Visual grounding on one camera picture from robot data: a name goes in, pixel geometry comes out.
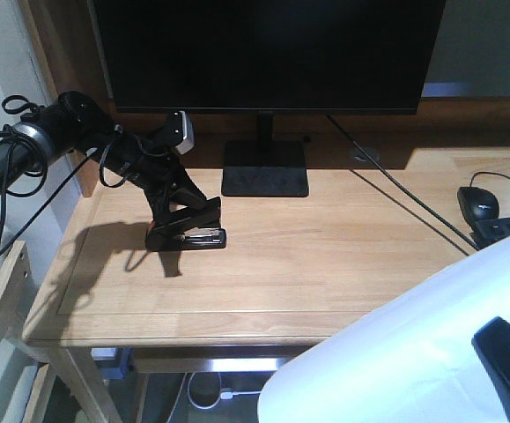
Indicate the wooden chair grey cushion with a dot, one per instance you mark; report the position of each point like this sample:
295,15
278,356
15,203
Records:
15,274

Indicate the black keyboard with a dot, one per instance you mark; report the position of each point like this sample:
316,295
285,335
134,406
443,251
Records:
487,232

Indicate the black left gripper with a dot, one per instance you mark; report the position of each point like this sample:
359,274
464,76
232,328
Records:
148,162

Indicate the black computer mouse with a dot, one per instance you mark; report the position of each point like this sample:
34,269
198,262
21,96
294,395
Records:
477,204

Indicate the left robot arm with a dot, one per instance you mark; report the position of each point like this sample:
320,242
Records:
74,122

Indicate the black stapler with orange button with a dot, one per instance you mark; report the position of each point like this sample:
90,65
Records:
188,229

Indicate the wooden desk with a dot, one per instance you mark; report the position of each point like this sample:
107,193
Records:
380,217

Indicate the black computer monitor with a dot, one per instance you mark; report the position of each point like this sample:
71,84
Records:
267,58

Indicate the white paper sheets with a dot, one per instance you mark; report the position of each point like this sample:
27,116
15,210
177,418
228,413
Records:
415,359

